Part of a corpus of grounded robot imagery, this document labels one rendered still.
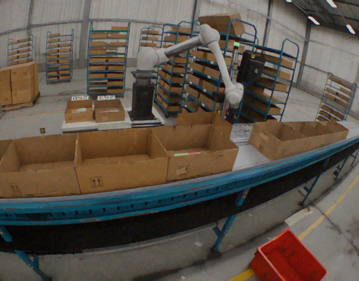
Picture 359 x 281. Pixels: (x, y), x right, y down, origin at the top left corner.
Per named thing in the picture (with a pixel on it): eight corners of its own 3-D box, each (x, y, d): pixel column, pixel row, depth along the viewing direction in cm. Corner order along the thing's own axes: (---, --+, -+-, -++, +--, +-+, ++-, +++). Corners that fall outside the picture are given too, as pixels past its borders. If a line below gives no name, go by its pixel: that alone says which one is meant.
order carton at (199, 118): (210, 128, 190) (214, 112, 182) (228, 143, 168) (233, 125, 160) (174, 131, 173) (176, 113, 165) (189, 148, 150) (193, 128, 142)
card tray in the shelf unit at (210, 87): (201, 86, 270) (202, 79, 265) (219, 88, 281) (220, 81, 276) (215, 95, 237) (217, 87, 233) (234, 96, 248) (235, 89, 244)
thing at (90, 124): (149, 104, 236) (149, 102, 235) (165, 124, 191) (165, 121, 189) (68, 109, 196) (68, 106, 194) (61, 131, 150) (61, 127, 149)
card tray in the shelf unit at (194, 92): (185, 91, 314) (186, 85, 310) (200, 91, 327) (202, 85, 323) (197, 98, 283) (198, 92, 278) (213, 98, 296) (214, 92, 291)
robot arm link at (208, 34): (217, 38, 135) (220, 40, 147) (206, 20, 131) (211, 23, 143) (203, 45, 142) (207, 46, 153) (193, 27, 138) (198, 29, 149)
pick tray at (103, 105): (118, 107, 208) (119, 98, 203) (125, 120, 178) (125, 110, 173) (94, 109, 195) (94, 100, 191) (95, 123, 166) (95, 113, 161)
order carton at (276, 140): (276, 138, 160) (282, 121, 152) (300, 155, 137) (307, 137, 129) (247, 141, 144) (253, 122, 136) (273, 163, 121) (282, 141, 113)
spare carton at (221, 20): (211, 16, 220) (221, 13, 222) (218, 34, 239) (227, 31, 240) (229, 15, 190) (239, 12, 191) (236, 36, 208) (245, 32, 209)
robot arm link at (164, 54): (142, 54, 179) (153, 54, 197) (147, 69, 184) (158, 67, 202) (213, 24, 142) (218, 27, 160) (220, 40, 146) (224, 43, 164)
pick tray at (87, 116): (92, 107, 199) (92, 99, 194) (93, 120, 169) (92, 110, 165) (68, 109, 187) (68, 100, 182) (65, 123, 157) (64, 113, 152)
